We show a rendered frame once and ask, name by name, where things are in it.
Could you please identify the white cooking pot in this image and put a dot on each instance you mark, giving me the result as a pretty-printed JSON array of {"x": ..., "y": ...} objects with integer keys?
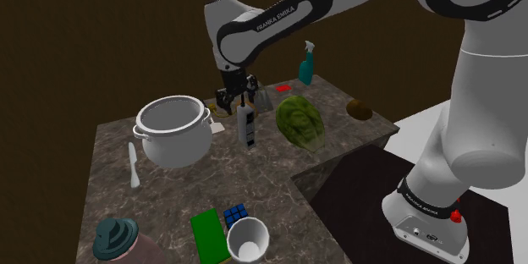
[{"x": 175, "y": 135}]

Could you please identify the colourful puzzle cube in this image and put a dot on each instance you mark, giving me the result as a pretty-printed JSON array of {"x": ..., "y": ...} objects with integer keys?
[{"x": 235, "y": 213}]

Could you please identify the white knife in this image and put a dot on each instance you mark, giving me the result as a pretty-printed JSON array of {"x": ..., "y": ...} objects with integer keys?
[{"x": 133, "y": 164}]

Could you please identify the green lettuce head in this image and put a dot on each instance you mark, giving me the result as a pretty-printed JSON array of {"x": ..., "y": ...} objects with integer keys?
[{"x": 299, "y": 123}]

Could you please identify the white cup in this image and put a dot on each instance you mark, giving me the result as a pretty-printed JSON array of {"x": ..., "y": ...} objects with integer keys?
[{"x": 247, "y": 236}]

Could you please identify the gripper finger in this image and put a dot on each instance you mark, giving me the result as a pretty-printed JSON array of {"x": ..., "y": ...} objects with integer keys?
[
  {"x": 252, "y": 83},
  {"x": 224, "y": 100}
]

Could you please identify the grey metal grater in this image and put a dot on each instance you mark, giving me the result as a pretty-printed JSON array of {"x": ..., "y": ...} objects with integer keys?
[{"x": 265, "y": 100}]

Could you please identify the red flat card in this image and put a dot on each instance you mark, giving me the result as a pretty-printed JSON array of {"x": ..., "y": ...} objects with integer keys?
[{"x": 283, "y": 88}]

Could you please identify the green book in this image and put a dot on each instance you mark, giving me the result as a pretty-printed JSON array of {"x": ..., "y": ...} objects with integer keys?
[{"x": 208, "y": 236}]

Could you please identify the brown potato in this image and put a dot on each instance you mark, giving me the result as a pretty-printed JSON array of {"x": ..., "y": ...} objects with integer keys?
[{"x": 359, "y": 109}]

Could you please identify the jar with teal lid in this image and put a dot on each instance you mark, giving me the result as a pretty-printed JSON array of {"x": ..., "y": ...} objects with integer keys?
[{"x": 117, "y": 240}]

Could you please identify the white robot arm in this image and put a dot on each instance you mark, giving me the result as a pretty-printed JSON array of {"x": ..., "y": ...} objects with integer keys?
[{"x": 486, "y": 102}]

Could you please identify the dark robot stand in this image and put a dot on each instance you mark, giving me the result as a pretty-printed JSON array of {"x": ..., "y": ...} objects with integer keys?
[{"x": 363, "y": 197}]

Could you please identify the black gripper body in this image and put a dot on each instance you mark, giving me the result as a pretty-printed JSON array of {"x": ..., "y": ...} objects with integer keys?
[{"x": 233, "y": 80}]

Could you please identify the white flat card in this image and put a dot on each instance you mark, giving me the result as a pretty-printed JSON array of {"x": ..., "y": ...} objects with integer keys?
[{"x": 217, "y": 127}]

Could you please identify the teal spray bottle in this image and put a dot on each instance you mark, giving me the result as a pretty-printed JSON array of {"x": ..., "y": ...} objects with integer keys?
[{"x": 306, "y": 69}]

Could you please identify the yellow small object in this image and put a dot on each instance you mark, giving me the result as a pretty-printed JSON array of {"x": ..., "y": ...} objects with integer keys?
[{"x": 214, "y": 109}]

